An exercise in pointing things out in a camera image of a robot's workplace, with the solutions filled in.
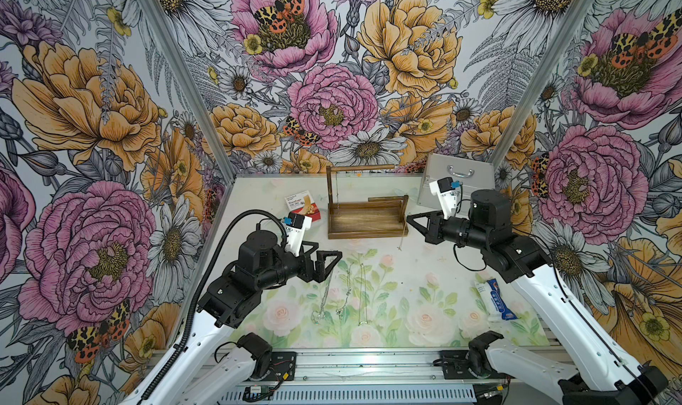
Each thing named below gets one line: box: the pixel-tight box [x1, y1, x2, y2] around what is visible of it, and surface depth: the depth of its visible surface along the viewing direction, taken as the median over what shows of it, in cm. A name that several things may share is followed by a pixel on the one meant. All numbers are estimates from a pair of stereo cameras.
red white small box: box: [284, 190, 322, 223], surface depth 108 cm
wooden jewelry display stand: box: [325, 164, 410, 240], surface depth 107 cm
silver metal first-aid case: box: [416, 152, 497, 209], surface depth 104 cm
